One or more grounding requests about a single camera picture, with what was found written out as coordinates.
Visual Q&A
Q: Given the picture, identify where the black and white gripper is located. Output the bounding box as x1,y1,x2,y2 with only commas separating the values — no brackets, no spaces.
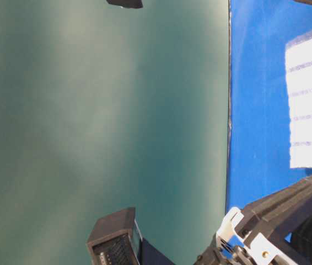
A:
195,175,312,264

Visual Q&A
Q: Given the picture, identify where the blue table cloth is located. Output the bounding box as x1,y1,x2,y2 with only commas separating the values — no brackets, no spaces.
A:
226,1,312,210

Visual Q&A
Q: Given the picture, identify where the black object at top edge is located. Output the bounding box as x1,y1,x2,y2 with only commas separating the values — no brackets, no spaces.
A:
107,0,143,9

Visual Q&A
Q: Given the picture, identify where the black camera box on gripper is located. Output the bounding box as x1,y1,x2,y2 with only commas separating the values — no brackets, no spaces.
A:
86,207,143,265

